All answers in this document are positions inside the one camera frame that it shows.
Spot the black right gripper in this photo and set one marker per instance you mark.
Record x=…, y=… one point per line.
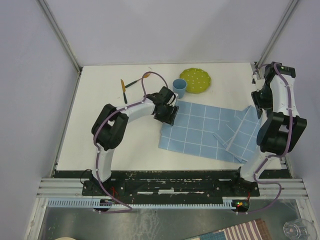
x=255, y=95

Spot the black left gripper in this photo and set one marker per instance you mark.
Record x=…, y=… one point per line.
x=170, y=119

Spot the blue checked cloth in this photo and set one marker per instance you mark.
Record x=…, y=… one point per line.
x=212, y=132

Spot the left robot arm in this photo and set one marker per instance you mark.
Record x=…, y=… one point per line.
x=110, y=126

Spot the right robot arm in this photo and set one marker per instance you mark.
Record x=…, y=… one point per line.
x=281, y=126

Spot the blue cup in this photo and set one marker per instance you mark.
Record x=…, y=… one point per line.
x=179, y=87

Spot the green dotted plate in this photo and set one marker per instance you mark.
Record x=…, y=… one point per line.
x=197, y=79

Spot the striped folded cloth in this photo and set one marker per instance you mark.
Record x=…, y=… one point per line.
x=252, y=230

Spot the clear glass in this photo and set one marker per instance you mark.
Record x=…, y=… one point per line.
x=300, y=229

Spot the cream round object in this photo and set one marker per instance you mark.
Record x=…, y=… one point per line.
x=65, y=238

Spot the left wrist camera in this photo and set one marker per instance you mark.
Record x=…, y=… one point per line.
x=174, y=99

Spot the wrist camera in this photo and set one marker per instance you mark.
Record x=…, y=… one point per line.
x=174, y=99
x=256, y=78

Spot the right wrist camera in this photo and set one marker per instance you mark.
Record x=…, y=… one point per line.
x=256, y=78

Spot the orange fork green handle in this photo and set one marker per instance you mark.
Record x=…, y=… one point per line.
x=135, y=81

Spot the aluminium frame rail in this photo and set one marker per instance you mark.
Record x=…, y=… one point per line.
x=280, y=27

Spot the orange knife green handle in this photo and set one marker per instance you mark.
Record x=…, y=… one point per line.
x=124, y=91

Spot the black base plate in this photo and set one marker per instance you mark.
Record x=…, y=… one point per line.
x=212, y=183

